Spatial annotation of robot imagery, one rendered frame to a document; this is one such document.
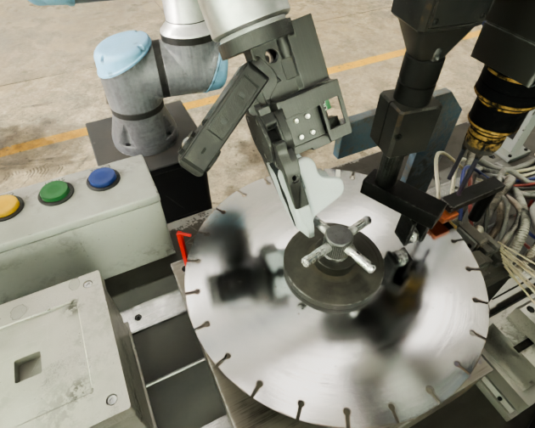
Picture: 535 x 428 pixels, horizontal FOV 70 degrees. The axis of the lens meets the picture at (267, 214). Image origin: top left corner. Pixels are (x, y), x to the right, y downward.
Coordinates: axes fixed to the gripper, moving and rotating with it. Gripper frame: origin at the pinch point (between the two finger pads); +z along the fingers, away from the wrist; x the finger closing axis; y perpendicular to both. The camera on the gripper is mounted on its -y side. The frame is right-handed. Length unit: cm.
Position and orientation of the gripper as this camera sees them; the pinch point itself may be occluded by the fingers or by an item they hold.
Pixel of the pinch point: (301, 228)
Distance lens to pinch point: 42.0
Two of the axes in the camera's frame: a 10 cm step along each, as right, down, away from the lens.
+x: -2.4, -2.9, 9.2
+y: 9.1, -4.1, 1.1
